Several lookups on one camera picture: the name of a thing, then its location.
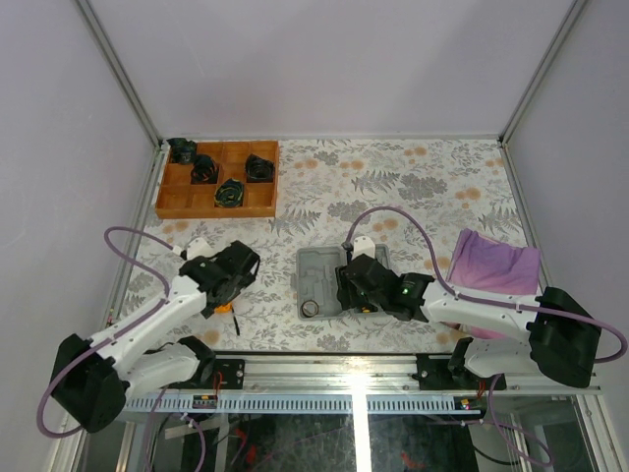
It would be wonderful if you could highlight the orange tape measure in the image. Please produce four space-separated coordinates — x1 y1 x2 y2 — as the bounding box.
213 304 235 316

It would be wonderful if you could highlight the grey plastic tool case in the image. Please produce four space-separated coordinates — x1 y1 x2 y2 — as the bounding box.
291 246 382 321

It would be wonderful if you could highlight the black electrical tape roll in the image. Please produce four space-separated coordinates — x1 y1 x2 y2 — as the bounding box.
300 300 319 318

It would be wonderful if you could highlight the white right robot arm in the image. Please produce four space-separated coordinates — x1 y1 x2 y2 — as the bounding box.
335 255 600 388

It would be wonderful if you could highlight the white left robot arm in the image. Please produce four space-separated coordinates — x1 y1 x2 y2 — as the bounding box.
47 241 260 434

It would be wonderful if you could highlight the black blue tape roll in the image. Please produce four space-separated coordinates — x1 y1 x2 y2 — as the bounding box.
214 178 245 208

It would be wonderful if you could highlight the black tape roll right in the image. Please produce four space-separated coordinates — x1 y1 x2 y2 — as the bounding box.
245 154 275 183

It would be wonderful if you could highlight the purple princess print bag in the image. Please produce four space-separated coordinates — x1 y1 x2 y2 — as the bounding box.
441 228 542 340

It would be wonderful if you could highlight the black tape roll top-left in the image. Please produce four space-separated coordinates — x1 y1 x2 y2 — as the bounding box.
167 138 197 165

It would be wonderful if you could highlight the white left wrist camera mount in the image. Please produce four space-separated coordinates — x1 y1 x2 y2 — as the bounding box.
171 237 212 261

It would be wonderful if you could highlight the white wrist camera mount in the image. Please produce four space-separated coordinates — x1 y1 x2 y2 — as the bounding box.
171 237 212 261
341 236 375 260

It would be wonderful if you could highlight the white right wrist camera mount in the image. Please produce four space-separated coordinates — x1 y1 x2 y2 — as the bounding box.
341 236 375 260

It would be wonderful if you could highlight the aluminium front rail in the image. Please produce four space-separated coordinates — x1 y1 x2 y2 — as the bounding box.
126 351 601 400

